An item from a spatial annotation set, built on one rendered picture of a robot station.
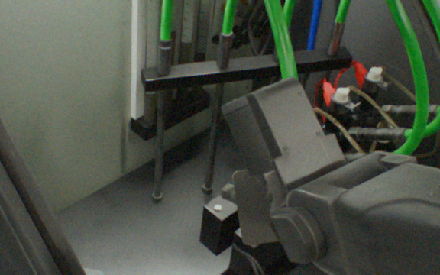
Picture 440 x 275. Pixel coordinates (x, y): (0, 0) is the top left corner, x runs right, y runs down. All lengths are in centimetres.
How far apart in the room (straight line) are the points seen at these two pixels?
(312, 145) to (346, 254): 10
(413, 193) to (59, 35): 66
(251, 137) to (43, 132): 58
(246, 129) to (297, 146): 4
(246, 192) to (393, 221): 25
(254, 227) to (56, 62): 47
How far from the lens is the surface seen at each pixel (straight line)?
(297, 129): 49
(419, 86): 81
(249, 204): 61
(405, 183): 40
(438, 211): 36
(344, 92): 100
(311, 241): 43
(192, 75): 101
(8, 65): 94
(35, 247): 68
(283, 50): 62
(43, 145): 106
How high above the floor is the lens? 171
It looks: 42 degrees down
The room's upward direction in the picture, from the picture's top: 8 degrees clockwise
